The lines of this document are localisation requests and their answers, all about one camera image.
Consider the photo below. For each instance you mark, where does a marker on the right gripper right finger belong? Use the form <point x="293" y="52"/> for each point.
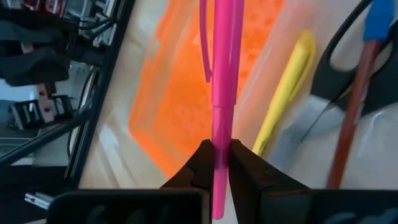
<point x="248" y="174"/>

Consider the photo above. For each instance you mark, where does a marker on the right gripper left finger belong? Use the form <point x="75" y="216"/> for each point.
<point x="199" y="171"/>

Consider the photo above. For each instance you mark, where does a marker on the thick pink highlighter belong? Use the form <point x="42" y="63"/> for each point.
<point x="224" y="93"/>

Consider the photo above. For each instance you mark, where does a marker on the yellow highlighter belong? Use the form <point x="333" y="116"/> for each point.
<point x="289" y="87"/>

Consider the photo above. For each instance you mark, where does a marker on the clear plastic supply box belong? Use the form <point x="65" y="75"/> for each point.
<point x="367" y="149"/>

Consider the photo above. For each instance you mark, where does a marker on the red pencil with blue cap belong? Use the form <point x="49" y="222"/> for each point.
<point x="377" y="21"/>

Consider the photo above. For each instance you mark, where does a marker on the black metal table frame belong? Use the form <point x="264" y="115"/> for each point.
<point x="90" y="124"/>

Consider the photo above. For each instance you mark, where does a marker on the silver bracket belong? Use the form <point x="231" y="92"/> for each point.
<point x="38" y="200"/>

